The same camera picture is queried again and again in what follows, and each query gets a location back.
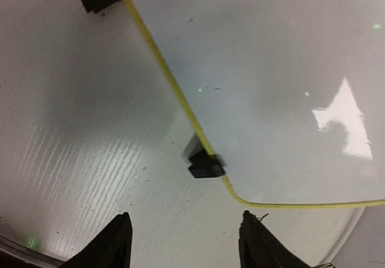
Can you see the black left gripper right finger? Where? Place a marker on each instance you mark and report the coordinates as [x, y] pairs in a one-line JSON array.
[[258, 247]]

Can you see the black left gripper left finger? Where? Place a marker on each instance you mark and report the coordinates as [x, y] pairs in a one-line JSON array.
[[110, 248]]

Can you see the black whiteboard stand foot left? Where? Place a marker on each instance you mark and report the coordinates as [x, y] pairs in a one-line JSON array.
[[203, 165]]

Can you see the yellow-framed whiteboard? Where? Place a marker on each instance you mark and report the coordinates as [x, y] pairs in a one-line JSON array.
[[288, 93]]

